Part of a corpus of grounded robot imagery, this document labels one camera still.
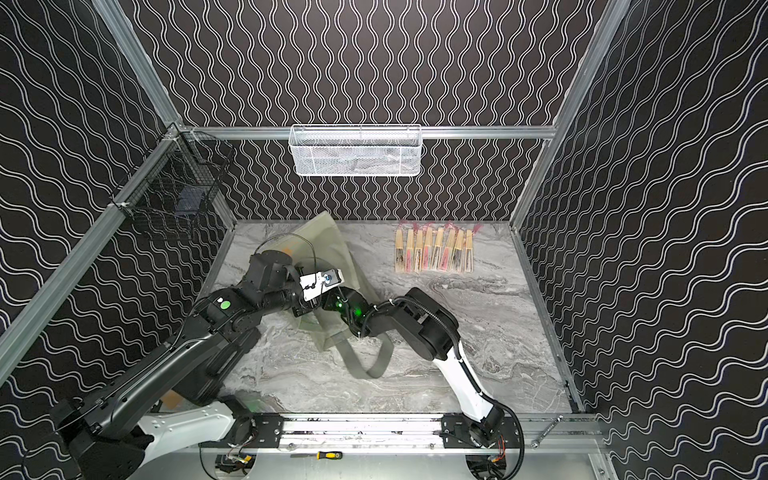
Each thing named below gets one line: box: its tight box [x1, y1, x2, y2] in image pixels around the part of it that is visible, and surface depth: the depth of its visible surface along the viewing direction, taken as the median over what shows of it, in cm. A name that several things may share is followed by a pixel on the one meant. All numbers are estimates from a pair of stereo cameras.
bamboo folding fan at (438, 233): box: [432, 223, 445, 272], surface depth 115 cm
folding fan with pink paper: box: [404, 222, 416, 273], surface depth 115 cm
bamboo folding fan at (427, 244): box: [422, 222, 435, 271], surface depth 115 cm
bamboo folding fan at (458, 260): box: [452, 227, 466, 273], surface depth 112 cm
